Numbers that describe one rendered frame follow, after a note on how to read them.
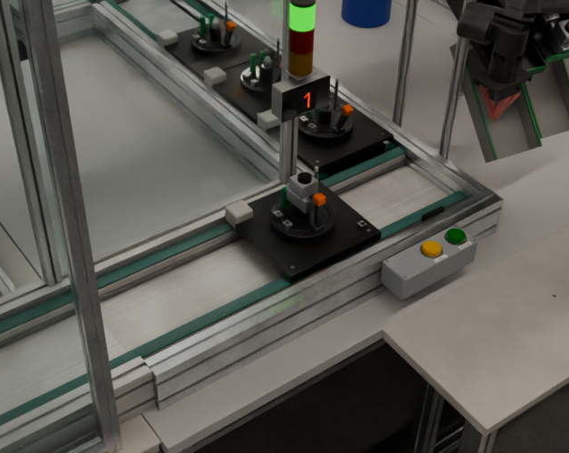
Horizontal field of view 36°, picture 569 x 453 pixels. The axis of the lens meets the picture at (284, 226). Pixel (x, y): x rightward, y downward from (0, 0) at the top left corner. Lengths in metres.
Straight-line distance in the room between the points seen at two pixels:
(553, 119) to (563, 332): 0.57
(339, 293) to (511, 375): 0.37
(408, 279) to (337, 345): 0.19
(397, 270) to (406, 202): 0.28
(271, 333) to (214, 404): 0.18
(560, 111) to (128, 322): 1.15
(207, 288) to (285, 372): 0.24
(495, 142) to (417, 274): 0.44
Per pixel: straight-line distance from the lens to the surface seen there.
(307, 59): 1.80
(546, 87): 2.26
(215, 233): 1.90
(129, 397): 1.64
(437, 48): 2.79
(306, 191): 1.81
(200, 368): 1.68
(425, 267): 1.83
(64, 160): 1.20
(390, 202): 2.05
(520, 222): 2.15
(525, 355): 1.85
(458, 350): 1.83
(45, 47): 1.11
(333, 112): 2.20
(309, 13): 1.75
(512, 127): 2.15
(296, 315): 1.75
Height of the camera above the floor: 2.19
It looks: 41 degrees down
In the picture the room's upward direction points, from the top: 2 degrees clockwise
